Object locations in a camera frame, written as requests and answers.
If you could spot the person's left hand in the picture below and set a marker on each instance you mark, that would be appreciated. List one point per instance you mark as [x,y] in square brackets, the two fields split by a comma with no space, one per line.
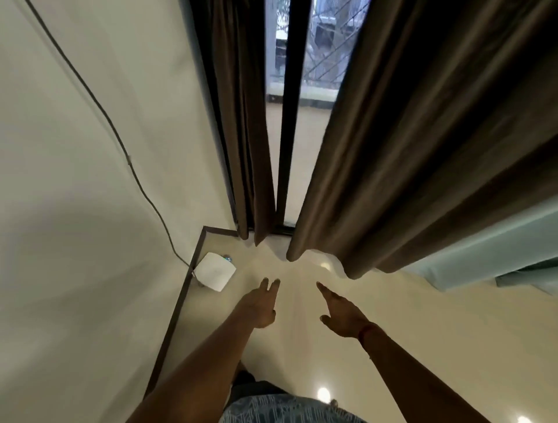
[261,307]

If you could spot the person's right hand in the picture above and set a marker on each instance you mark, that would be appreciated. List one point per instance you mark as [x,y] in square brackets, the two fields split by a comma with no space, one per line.
[346,320]

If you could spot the light teal curtain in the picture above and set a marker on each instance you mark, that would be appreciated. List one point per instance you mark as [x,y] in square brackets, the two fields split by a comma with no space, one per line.
[501,252]

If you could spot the dark brown curtain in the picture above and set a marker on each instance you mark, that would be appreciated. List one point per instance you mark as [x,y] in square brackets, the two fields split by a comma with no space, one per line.
[237,109]
[414,130]

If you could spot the person's left forearm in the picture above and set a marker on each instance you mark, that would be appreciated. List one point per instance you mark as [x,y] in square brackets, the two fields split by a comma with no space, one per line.
[196,379]

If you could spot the person's right forearm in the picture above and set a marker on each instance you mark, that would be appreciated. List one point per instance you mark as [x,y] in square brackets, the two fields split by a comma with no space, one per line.
[414,379]

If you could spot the red wrist band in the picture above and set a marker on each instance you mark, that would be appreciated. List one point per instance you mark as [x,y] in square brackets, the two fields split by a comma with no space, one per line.
[366,332]

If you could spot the white router box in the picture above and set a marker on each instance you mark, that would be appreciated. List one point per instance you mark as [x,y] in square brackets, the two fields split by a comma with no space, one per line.
[213,272]

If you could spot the dark skirting board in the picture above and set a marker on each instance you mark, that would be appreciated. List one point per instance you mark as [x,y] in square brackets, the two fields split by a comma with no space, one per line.
[183,300]

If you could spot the patterned grey shirt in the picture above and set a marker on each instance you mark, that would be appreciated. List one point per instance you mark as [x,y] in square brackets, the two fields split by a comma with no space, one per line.
[283,412]

